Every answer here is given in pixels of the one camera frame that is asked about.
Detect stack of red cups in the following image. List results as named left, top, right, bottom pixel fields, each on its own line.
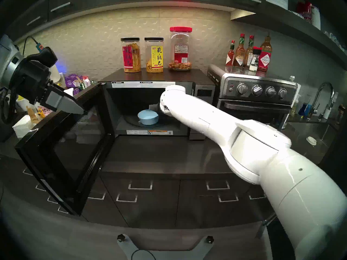
left=296, top=1, right=313, bottom=21

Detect small red Tabasco bottle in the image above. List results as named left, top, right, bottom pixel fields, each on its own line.
left=226, top=40, right=235, bottom=67

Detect black cable on base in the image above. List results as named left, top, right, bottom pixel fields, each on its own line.
left=131, top=249, right=157, bottom=260

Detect snack jar with yellow label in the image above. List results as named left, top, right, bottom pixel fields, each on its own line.
left=144, top=37, right=164, bottom=73

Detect snack jar with red label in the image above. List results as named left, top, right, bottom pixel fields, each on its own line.
left=121, top=38, right=142, bottom=73

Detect green Tabasco bottle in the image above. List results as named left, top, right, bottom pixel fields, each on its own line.
left=243, top=35, right=255, bottom=69

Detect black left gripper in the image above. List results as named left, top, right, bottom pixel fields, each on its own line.
left=10, top=59, right=84, bottom=115

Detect clear jar with red lid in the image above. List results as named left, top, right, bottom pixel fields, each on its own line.
left=168, top=27, right=192, bottom=71

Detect chrome kitchen faucet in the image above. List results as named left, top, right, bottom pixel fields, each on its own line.
left=309, top=82, right=336, bottom=121

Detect dark wooden wall shelf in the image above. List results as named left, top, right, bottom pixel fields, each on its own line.
left=230, top=0, right=347, bottom=70

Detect stack of white cups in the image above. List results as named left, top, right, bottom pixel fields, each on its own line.
left=311, top=5, right=321, bottom=30

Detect orange-brown Tabasco bottle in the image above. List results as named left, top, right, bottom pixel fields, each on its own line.
left=233, top=34, right=246, bottom=68

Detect brown paper snack bag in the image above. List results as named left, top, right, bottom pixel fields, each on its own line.
left=26, top=106, right=39, bottom=124

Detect black glass microwave door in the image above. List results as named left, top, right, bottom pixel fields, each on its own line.
left=15, top=82, right=115, bottom=216

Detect large Tabasco bottle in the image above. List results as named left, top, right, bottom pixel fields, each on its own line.
left=258, top=32, right=272, bottom=72

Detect stainless steel toaster oven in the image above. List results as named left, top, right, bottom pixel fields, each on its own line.
left=207, top=64, right=301, bottom=131

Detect dark wood drawer cabinet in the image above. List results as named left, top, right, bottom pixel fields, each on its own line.
left=5, top=159, right=277, bottom=230

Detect light blue bowl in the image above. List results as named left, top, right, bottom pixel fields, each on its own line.
left=137, top=109, right=159, bottom=126

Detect white wall plug-in device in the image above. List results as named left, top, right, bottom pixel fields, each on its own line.
left=50, top=64, right=61, bottom=83

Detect white shaker with red cap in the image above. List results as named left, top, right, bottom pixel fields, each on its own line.
left=249, top=46, right=262, bottom=72

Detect black coffee machine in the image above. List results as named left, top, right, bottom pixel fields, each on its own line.
left=0, top=121, right=14, bottom=142

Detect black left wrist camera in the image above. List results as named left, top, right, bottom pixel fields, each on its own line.
left=26, top=47, right=58, bottom=68

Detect purple snack bag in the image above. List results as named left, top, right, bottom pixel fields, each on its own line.
left=65, top=74, right=82, bottom=89

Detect black left wrist cable loop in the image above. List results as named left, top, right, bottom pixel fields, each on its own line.
left=0, top=86, right=17, bottom=124

